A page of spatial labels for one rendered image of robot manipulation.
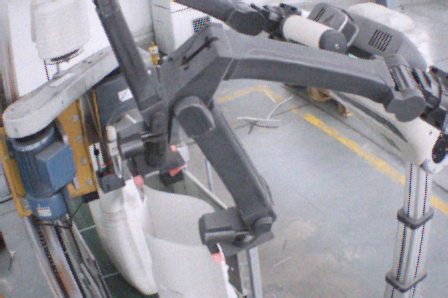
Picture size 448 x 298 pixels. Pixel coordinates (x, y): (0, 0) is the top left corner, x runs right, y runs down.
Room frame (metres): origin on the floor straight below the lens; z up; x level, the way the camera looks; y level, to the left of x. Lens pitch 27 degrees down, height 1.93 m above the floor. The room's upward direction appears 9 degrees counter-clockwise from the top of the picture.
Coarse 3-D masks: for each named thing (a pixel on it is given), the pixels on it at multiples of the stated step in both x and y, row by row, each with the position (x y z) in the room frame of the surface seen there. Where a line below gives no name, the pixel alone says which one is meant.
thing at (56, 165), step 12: (60, 144) 1.39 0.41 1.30; (36, 156) 1.35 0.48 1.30; (48, 156) 1.33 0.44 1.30; (60, 156) 1.34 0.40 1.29; (72, 156) 1.38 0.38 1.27; (48, 168) 1.31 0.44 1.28; (60, 168) 1.34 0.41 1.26; (72, 168) 1.37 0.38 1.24; (48, 180) 1.32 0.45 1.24; (60, 180) 1.33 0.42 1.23
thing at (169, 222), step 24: (144, 192) 1.60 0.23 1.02; (144, 216) 1.49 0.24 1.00; (168, 216) 1.56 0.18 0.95; (192, 216) 1.52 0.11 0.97; (168, 240) 1.57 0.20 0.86; (192, 240) 1.53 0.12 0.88; (168, 264) 1.32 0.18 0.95; (192, 264) 1.29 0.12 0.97; (216, 264) 1.23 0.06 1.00; (168, 288) 1.35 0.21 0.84; (192, 288) 1.30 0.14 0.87; (216, 288) 1.25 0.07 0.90
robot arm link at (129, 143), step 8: (160, 112) 1.39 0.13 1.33; (144, 120) 1.45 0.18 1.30; (152, 120) 1.38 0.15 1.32; (160, 120) 1.39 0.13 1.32; (128, 128) 1.42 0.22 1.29; (136, 128) 1.42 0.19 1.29; (144, 128) 1.41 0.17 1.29; (152, 128) 1.39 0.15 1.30; (160, 128) 1.39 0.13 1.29; (120, 136) 1.40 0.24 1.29; (128, 136) 1.39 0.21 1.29; (136, 136) 1.40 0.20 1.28; (120, 144) 1.39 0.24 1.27; (128, 144) 1.39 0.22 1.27; (136, 144) 1.39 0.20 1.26; (120, 152) 1.40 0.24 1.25; (128, 152) 1.38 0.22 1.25; (136, 152) 1.39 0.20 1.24; (144, 152) 1.40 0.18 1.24
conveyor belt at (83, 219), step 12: (72, 204) 2.68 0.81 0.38; (84, 204) 2.66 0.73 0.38; (84, 216) 2.55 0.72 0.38; (84, 228) 2.43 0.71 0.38; (96, 228) 2.42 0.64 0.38; (84, 240) 2.33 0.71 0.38; (96, 240) 2.32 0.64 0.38; (96, 252) 2.22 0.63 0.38; (108, 264) 2.12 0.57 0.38; (108, 276) 2.02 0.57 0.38; (120, 276) 2.02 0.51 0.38; (108, 288) 1.93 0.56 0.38; (120, 288) 1.93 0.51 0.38; (132, 288) 1.93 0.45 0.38
